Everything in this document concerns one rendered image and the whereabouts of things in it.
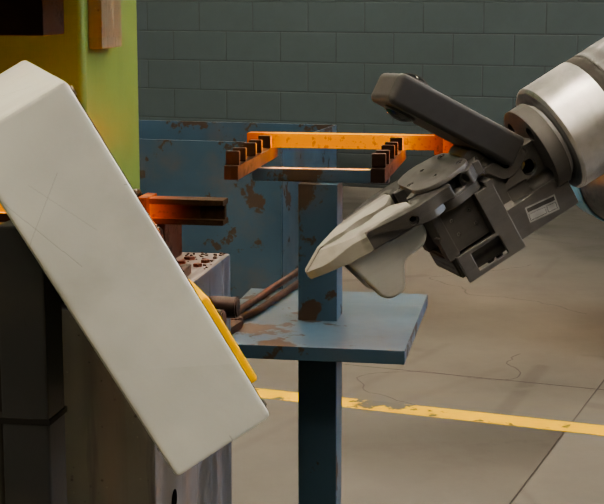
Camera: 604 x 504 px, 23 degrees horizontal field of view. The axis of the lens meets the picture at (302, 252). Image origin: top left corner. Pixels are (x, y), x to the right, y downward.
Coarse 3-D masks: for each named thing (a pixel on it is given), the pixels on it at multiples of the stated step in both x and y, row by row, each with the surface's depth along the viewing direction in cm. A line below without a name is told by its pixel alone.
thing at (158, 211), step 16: (0, 208) 175; (160, 208) 173; (176, 208) 172; (192, 208) 172; (208, 208) 172; (224, 208) 171; (176, 224) 172; (192, 224) 171; (208, 224) 171; (224, 224) 171
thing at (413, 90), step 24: (384, 96) 108; (408, 96) 107; (432, 96) 108; (408, 120) 109; (432, 120) 108; (456, 120) 108; (480, 120) 109; (456, 144) 113; (480, 144) 109; (504, 144) 110
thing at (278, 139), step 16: (272, 144) 232; (288, 144) 232; (304, 144) 231; (320, 144) 231; (336, 144) 231; (352, 144) 230; (368, 144) 230; (384, 144) 229; (416, 144) 228; (432, 144) 228; (448, 144) 228
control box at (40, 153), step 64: (0, 128) 96; (64, 128) 97; (0, 192) 96; (64, 192) 98; (128, 192) 99; (64, 256) 98; (128, 256) 99; (128, 320) 100; (192, 320) 101; (128, 384) 101; (192, 384) 102; (192, 448) 103
